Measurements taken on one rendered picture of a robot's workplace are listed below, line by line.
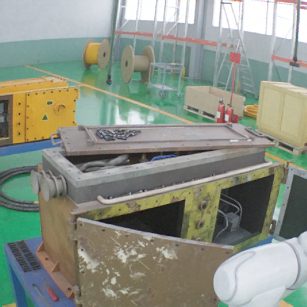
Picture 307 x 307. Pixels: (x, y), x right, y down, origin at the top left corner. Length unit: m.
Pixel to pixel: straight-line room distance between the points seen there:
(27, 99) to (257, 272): 3.72
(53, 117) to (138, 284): 3.07
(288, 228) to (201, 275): 1.23
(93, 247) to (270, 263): 0.96
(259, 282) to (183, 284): 0.82
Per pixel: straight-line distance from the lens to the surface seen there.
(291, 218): 2.70
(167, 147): 2.15
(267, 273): 0.89
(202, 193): 2.08
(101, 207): 1.74
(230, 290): 0.88
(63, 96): 4.49
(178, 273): 1.64
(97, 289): 1.83
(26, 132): 4.41
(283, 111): 7.37
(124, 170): 1.86
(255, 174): 2.38
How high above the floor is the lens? 2.03
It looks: 20 degrees down
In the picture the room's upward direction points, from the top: 5 degrees clockwise
